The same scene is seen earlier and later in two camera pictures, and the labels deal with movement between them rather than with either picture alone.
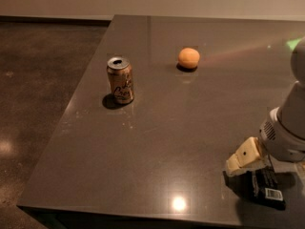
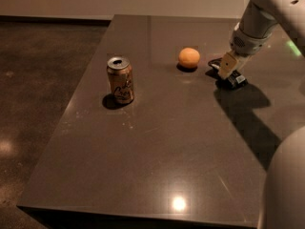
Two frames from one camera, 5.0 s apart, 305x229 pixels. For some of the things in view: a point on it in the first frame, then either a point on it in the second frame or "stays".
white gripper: (283, 143) -> (247, 44)
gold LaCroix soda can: (119, 72) stays
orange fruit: (189, 57) stays
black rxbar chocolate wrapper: (259, 186) -> (233, 81)
